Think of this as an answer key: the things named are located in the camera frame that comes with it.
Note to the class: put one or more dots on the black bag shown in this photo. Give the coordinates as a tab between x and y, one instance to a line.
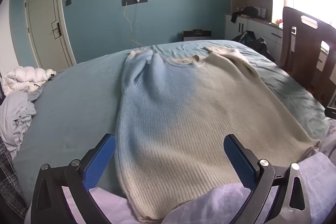
249	39

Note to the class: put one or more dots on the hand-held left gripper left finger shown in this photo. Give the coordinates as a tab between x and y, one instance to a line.
101	161

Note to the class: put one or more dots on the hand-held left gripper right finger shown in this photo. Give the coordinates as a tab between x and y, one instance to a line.
240	161

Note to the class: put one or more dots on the cream knitted sweater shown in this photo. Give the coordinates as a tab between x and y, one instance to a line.
183	121

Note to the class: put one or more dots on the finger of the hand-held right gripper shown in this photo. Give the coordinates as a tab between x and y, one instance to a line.
331	111

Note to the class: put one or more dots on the black clothes on cabinet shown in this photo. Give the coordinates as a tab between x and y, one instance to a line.
249	12

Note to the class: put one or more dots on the white room door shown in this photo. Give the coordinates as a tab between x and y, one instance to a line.
44	24

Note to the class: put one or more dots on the black wall power strip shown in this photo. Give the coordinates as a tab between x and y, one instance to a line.
131	1

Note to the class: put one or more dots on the grey crumpled cloth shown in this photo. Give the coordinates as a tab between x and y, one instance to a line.
13	119

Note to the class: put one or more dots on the dark wooden chair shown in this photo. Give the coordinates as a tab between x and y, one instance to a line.
299	56

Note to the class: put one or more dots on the black box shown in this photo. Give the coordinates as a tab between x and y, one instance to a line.
197	35

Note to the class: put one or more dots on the dark plaid cloth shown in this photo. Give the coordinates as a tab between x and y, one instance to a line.
8	182

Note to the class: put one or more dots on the lavender cloth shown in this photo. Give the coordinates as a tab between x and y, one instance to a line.
210	203

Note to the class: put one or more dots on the dark wall light switch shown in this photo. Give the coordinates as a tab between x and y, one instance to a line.
68	2

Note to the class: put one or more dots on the white low drawer cabinet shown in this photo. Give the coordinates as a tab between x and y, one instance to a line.
265	29

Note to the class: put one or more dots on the white down jacket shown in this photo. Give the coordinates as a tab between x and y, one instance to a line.
23	78

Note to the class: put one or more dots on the bed with light blue sheet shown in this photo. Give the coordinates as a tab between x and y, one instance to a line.
78	98

